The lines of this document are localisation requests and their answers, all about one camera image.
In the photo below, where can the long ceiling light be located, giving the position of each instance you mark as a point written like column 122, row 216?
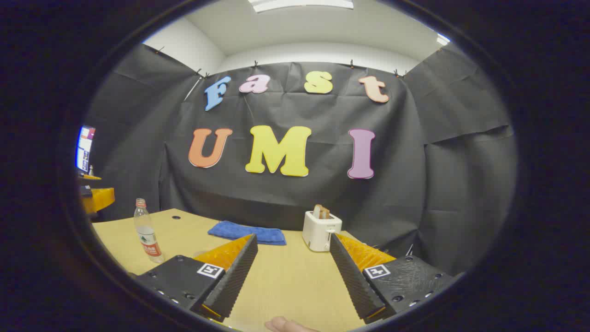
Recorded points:
column 299, row 4

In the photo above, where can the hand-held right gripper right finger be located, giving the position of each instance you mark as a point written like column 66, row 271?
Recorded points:
column 352, row 281

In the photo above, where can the computer monitor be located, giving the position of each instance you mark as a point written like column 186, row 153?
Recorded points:
column 85, row 147

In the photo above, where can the black backdrop cloth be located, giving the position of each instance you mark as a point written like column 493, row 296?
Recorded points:
column 322, row 198

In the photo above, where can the white toaster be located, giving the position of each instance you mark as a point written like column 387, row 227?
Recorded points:
column 318, row 233

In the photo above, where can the toast slice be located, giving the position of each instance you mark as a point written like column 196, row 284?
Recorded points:
column 321, row 212

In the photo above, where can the small ceiling light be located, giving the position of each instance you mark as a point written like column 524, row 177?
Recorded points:
column 443, row 39

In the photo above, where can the thin white rod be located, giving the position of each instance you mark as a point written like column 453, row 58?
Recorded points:
column 192, row 89

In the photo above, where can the folded blue towel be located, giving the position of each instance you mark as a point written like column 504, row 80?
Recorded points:
column 244, row 232

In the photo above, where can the clear plastic water bottle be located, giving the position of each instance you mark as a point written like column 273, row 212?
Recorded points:
column 146, row 230

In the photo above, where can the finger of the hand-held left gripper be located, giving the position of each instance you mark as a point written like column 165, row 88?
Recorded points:
column 101, row 198
column 92, row 177

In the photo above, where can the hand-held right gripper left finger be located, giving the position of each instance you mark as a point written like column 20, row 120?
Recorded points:
column 235, row 281

